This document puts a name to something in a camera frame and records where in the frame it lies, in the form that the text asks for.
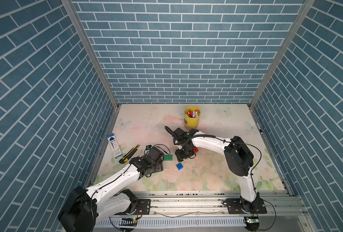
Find green lego plate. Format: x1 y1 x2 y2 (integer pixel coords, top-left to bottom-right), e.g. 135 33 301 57
164 155 173 161

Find blue lego brick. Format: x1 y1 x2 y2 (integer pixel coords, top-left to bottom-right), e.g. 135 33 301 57
176 163 183 170

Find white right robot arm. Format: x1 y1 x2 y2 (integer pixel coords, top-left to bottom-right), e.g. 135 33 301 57
165 126 267 214

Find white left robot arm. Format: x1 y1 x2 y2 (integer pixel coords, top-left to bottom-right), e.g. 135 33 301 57
58 147 165 232

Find yellow black utility knife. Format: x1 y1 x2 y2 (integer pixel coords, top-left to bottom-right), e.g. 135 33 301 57
119 145 140 164

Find yellow cup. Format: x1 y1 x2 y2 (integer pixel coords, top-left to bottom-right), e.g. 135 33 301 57
184 106 201 129

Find markers in cup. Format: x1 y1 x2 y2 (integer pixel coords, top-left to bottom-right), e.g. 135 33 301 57
185 109 200 118

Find white blue pen box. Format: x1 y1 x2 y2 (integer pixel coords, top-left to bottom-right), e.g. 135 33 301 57
107 133 122 159

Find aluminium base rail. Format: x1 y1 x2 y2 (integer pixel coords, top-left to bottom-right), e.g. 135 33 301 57
94 191 312 232

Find aluminium corner post right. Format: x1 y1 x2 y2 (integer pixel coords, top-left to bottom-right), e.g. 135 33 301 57
248 0 315 111

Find aluminium corner post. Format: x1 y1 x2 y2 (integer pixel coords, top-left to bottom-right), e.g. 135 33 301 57
61 0 119 111
248 0 315 111

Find aluminium corner post left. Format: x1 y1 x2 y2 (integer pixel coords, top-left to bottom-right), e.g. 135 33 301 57
61 0 119 111

